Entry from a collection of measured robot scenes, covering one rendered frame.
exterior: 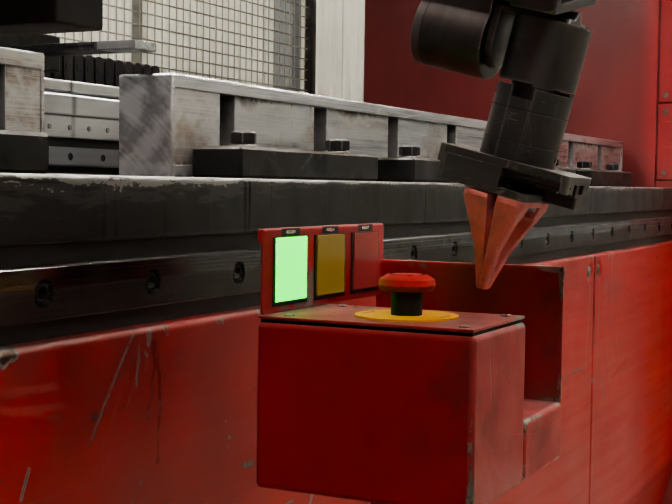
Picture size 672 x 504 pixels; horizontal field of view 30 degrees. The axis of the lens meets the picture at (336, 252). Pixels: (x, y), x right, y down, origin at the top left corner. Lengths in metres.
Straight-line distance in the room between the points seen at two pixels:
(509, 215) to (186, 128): 0.38
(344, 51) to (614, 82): 5.97
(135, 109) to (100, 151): 0.33
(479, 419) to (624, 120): 1.98
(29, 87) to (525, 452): 0.46
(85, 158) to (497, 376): 0.75
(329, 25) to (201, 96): 7.52
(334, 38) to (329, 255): 7.77
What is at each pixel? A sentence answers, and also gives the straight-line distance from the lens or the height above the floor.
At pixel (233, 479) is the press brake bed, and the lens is 1.04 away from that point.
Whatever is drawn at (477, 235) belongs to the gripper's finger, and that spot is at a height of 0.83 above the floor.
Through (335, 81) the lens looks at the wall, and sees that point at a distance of 8.67.
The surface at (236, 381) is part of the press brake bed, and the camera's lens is 1.03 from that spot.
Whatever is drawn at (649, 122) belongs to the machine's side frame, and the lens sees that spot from 2.75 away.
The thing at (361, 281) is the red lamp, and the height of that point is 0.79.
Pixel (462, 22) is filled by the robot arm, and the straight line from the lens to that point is 0.94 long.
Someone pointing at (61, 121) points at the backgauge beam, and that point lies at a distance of 1.44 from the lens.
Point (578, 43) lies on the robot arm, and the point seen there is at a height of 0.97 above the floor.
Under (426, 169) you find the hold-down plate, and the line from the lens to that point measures 1.54.
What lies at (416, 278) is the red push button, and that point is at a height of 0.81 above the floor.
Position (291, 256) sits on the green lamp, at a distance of 0.89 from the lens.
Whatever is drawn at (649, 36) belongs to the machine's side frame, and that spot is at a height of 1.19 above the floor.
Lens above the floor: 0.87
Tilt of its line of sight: 3 degrees down
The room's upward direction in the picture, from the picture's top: 1 degrees clockwise
